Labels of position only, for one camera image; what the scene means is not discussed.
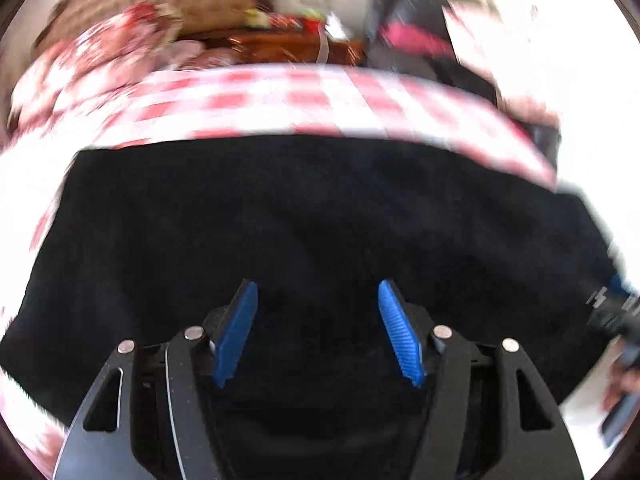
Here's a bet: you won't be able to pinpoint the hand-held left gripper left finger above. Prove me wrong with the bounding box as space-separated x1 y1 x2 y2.
54 279 259 480

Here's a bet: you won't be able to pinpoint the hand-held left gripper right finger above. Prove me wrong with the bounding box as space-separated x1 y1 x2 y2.
377 279 585 480

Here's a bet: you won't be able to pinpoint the black pants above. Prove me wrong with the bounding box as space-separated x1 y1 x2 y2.
0 132 632 480

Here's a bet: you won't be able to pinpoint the person's right hand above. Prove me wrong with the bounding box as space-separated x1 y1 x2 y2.
602 345 640 413

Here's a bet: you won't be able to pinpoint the red white checkered tablecloth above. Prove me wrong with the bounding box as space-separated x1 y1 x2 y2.
0 62 563 480

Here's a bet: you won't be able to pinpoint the brown wooden nightstand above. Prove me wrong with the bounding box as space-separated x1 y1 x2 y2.
175 25 368 68

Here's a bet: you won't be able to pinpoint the dark pink cushion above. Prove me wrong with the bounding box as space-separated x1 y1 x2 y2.
377 20 453 58

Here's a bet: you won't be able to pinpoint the pink patterned pillow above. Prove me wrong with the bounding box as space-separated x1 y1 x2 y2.
442 0 531 91

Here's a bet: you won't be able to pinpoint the white charger device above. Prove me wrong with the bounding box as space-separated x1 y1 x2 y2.
322 12 351 41

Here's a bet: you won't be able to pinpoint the red floral quilt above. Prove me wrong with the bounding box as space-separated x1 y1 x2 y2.
7 2 241 131

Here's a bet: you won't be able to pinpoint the black leather sofa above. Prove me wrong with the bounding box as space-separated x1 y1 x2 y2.
362 0 561 161

